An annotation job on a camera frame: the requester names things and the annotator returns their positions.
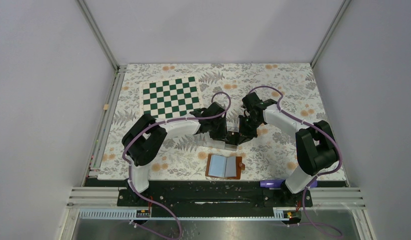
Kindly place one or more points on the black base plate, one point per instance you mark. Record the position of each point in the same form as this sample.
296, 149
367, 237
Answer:
202, 200

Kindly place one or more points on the floral tablecloth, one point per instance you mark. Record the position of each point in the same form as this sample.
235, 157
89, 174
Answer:
272, 155

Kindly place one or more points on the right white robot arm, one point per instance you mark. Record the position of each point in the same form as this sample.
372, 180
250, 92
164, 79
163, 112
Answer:
316, 148

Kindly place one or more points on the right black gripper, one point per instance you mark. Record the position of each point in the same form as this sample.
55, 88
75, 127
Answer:
245, 136

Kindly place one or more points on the aluminium frame rail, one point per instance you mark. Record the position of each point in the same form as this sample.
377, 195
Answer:
68, 224

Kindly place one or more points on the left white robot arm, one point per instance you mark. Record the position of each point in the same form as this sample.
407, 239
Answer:
145, 138

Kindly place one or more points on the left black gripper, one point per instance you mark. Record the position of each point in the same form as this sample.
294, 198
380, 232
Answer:
223, 134

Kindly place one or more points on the purple marker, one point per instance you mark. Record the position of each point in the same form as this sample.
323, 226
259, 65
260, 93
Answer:
272, 184

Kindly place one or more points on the green white chessboard mat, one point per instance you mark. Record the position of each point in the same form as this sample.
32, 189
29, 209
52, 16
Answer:
170, 97

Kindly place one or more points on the brown leather card holder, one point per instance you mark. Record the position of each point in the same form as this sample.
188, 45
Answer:
222, 167

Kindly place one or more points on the clear plastic box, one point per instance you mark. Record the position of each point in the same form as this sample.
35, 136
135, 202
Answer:
224, 138

